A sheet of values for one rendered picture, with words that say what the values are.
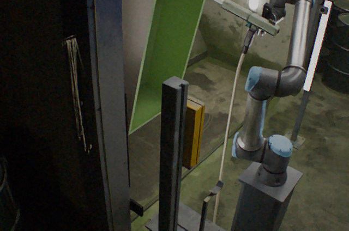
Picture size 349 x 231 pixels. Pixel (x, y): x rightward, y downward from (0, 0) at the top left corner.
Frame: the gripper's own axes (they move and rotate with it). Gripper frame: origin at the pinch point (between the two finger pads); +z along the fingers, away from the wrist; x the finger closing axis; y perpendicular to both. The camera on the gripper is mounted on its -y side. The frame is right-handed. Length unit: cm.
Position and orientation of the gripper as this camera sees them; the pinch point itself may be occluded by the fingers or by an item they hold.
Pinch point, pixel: (253, 25)
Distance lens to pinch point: 176.8
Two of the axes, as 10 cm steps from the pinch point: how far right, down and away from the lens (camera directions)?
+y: -2.2, 7.4, 6.3
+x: -7.8, -5.2, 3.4
